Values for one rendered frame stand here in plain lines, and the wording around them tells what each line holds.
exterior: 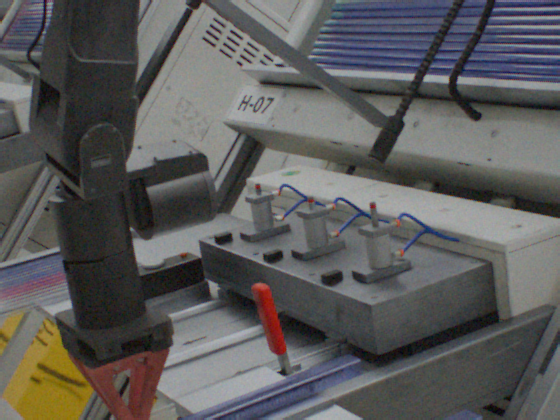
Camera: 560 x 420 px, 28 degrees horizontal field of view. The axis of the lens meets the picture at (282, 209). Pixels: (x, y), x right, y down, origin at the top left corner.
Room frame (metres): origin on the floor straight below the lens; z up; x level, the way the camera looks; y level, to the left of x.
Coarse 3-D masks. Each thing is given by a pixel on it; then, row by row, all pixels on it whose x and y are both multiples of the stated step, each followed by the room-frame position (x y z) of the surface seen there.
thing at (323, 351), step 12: (312, 348) 0.99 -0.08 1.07; (324, 348) 0.99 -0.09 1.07; (336, 348) 0.99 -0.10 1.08; (276, 360) 0.98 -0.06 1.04; (300, 360) 0.98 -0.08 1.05; (312, 360) 0.98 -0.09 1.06; (324, 360) 0.99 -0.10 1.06; (180, 396) 0.94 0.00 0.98; (156, 408) 0.93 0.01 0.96; (168, 408) 0.93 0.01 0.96
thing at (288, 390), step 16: (320, 368) 0.71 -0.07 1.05; (336, 368) 0.71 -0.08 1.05; (352, 368) 0.71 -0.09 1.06; (272, 384) 0.70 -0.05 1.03; (288, 384) 0.69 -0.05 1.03; (304, 384) 0.70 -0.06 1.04; (320, 384) 0.70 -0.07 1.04; (336, 384) 0.71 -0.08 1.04; (240, 400) 0.68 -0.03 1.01; (256, 400) 0.68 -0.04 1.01; (272, 400) 0.69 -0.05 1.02; (288, 400) 0.69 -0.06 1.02; (192, 416) 0.67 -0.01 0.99; (208, 416) 0.67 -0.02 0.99; (224, 416) 0.67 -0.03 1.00; (240, 416) 0.68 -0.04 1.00; (256, 416) 0.68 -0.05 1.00
